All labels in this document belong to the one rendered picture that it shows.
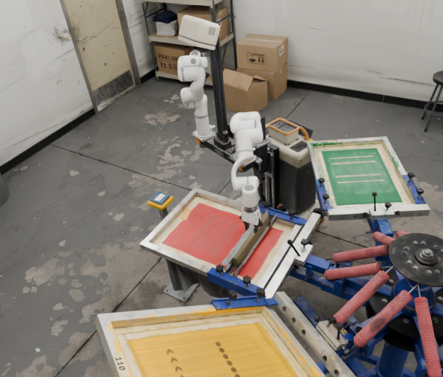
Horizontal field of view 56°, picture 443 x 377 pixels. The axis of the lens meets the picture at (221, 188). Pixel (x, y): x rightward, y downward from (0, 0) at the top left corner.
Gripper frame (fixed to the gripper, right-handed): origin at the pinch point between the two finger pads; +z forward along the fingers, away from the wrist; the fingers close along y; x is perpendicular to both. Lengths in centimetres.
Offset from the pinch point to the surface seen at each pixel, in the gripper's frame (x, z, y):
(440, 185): -230, 112, -82
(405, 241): -5, -19, -76
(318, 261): 0.0, 7.5, -38.8
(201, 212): -13.0, 16.4, 43.9
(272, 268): 11.3, 12.6, -18.0
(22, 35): -142, -20, 367
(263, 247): -3.2, 16.2, -4.9
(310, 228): -20.8, 7.7, -26.4
